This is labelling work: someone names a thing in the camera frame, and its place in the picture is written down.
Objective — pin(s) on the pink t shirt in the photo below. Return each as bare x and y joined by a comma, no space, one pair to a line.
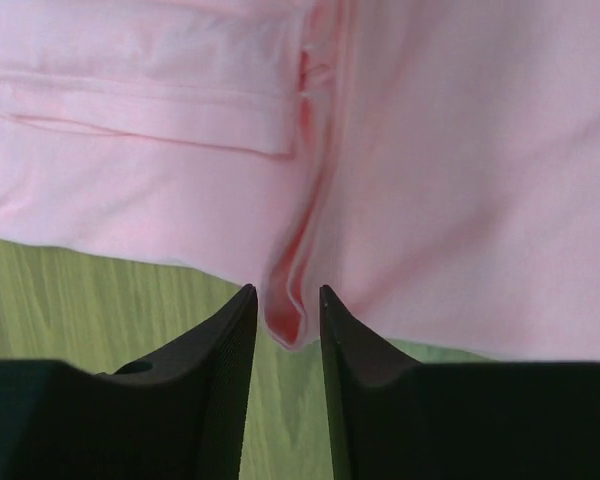
436,162

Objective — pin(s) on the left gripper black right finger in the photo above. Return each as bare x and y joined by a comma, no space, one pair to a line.
393,417

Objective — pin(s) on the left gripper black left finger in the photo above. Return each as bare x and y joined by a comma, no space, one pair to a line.
178,412

